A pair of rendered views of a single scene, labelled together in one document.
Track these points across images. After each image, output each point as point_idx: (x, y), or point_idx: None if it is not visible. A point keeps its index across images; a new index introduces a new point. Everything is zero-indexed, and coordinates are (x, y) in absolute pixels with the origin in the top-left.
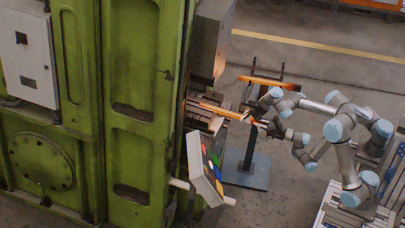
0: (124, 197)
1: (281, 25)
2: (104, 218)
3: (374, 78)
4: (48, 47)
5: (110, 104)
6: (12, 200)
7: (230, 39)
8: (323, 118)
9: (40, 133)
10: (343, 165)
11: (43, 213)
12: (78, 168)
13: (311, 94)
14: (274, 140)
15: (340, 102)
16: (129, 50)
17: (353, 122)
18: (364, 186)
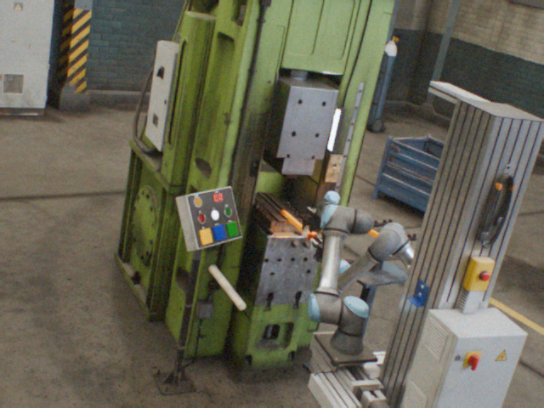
0: (180, 285)
1: None
2: (162, 312)
3: None
4: (170, 81)
5: (195, 155)
6: (119, 271)
7: None
8: (508, 406)
9: (153, 188)
10: (322, 261)
11: (127, 289)
12: (156, 227)
13: (522, 384)
14: None
15: (386, 229)
16: (219, 99)
17: (355, 218)
18: (337, 302)
